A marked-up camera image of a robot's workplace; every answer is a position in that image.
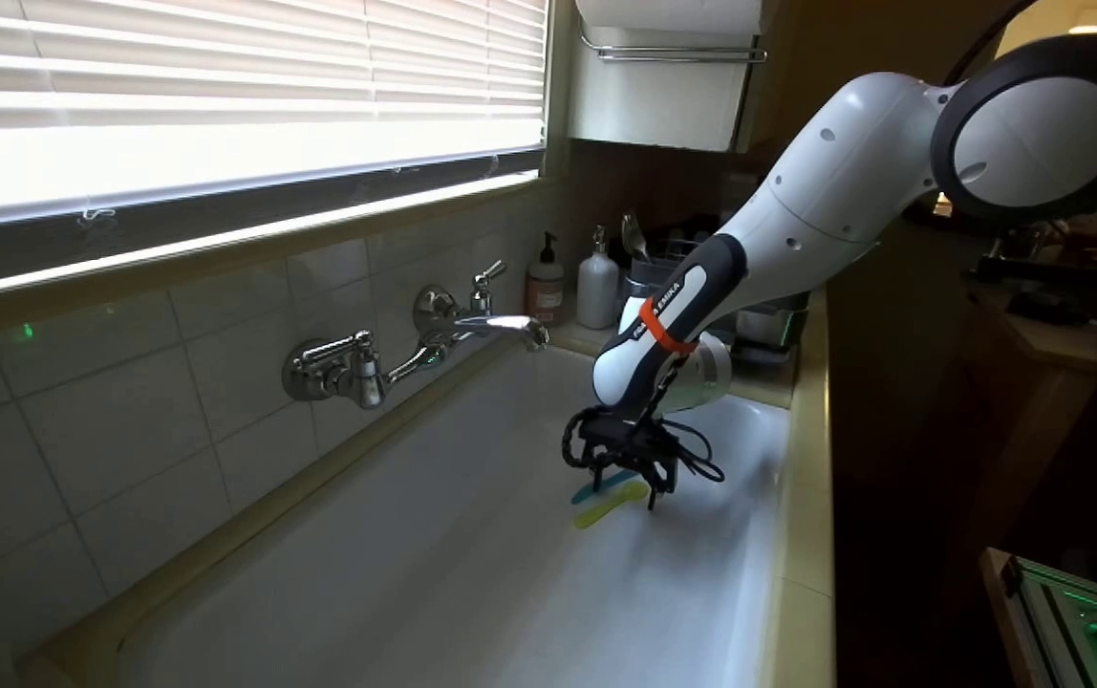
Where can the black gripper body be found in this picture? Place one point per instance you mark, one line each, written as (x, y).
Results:
(627, 435)

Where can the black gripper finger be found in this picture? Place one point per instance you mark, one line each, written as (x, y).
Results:
(606, 474)
(662, 484)

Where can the yellow plastic spoon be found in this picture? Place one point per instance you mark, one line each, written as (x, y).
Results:
(608, 507)

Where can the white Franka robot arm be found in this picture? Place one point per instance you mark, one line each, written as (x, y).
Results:
(829, 191)

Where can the grey dishrack caddy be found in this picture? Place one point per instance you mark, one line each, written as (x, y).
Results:
(771, 332)

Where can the white sink basin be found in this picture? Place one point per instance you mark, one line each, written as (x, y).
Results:
(446, 574)

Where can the brown pump soap bottle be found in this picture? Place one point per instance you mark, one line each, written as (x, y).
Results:
(543, 286)

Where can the metal utensil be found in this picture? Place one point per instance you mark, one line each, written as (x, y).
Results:
(631, 237)

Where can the cluttered wooden side table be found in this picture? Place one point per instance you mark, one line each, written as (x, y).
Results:
(1082, 318)

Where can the wide white window blind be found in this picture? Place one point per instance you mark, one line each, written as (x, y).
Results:
(226, 102)

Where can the chrome wall faucet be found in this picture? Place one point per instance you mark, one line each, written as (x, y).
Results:
(356, 368)

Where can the white cabinet with rail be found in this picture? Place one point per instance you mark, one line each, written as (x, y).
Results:
(667, 80)

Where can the metal robot mount frame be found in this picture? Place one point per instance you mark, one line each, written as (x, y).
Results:
(1076, 624)

